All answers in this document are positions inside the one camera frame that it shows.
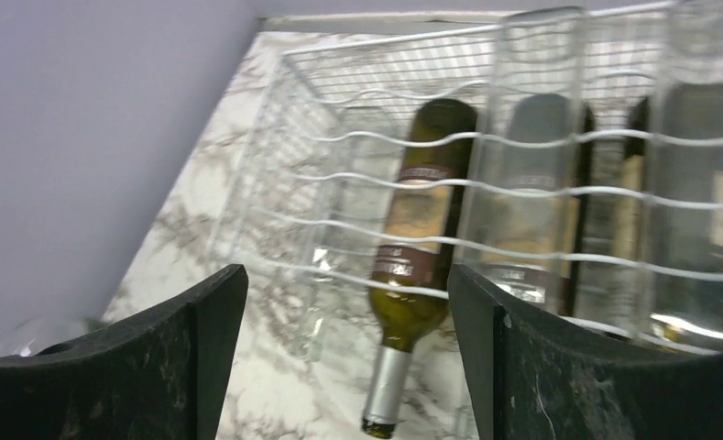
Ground green Primitivo wine bottle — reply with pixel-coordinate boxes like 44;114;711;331
361;98;477;439

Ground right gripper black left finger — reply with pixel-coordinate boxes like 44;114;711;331
0;264;248;439

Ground green wine bottle white label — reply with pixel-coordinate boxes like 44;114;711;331
481;93;596;315

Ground green wine bottle dark label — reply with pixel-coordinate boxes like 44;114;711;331
612;82;723;351

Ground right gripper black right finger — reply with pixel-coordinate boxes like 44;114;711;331
447;264;723;439

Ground clear bottle silver cap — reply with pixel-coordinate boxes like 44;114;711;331
0;314;107;357

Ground white wire wine rack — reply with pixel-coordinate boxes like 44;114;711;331
205;0;723;357

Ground clear glass bottle tall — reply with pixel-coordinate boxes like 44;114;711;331
293;104;400;362

